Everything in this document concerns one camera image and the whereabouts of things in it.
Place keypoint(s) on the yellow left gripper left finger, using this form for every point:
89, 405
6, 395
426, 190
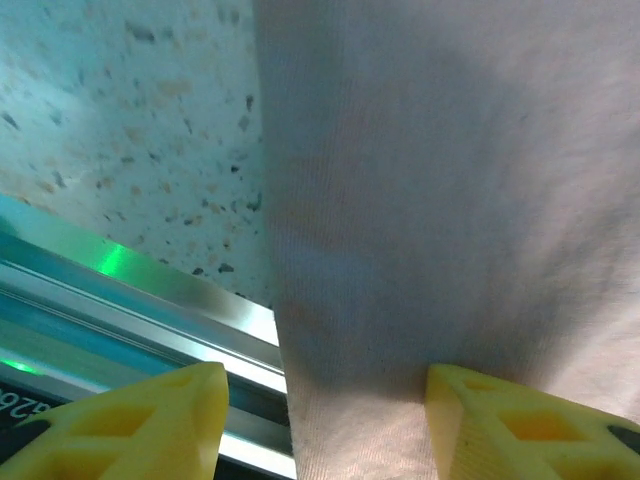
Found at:
150, 430

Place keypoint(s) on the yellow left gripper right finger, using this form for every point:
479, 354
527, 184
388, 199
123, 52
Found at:
525, 435

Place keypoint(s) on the pink t-shirt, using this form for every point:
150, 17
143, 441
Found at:
450, 200

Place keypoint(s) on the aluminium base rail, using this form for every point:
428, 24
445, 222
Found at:
125, 305

